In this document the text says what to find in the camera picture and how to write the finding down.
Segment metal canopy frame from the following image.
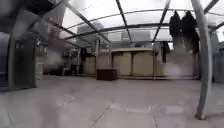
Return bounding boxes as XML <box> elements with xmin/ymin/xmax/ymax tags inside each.
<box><xmin>0</xmin><ymin>0</ymin><xmax>224</xmax><ymax>121</ymax></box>

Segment dark glass wall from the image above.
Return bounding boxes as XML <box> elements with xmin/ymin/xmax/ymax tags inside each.
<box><xmin>0</xmin><ymin>0</ymin><xmax>68</xmax><ymax>91</ymax></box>

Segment brown box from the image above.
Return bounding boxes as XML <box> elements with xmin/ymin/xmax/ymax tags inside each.
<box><xmin>95</xmin><ymin>68</ymin><xmax>119</xmax><ymax>82</ymax></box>

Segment grey concrete floor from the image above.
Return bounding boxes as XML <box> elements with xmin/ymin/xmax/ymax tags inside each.
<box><xmin>0</xmin><ymin>74</ymin><xmax>224</xmax><ymax>128</ymax></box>

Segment hanging dark clothes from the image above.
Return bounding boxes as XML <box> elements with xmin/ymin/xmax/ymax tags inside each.
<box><xmin>168</xmin><ymin>10</ymin><xmax>201</xmax><ymax>54</ymax></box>

